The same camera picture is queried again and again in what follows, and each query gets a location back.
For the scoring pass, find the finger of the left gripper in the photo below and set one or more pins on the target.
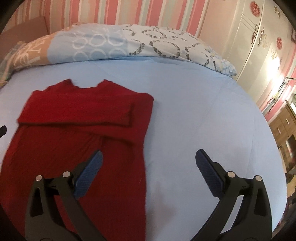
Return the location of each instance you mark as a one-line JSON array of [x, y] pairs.
[[3, 130]]

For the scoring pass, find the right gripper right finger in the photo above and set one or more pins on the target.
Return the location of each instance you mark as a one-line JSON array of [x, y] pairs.
[[253, 220]]

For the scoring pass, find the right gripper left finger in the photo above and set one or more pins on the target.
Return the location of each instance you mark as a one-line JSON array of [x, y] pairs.
[[43, 220]]

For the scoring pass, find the red knit sweater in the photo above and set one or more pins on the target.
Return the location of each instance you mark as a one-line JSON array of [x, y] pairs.
[[63, 126]]

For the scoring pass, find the plaid green pink pillow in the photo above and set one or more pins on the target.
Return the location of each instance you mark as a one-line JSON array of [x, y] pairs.
[[7, 63]]

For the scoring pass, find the wooden drawer cabinet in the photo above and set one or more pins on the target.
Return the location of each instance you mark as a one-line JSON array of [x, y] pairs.
[[283, 130]]

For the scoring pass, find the brown headboard panel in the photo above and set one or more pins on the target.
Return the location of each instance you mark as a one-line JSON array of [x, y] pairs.
[[26, 32]]

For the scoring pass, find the patterned blue orange pillow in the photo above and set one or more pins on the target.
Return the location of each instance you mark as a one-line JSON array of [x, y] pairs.
[[88, 42]]

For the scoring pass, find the light blue quilted bedspread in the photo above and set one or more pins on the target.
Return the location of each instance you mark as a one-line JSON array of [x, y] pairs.
[[194, 108]]

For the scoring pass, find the white ornate wardrobe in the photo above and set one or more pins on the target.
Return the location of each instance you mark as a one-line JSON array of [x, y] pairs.
[[262, 46]]

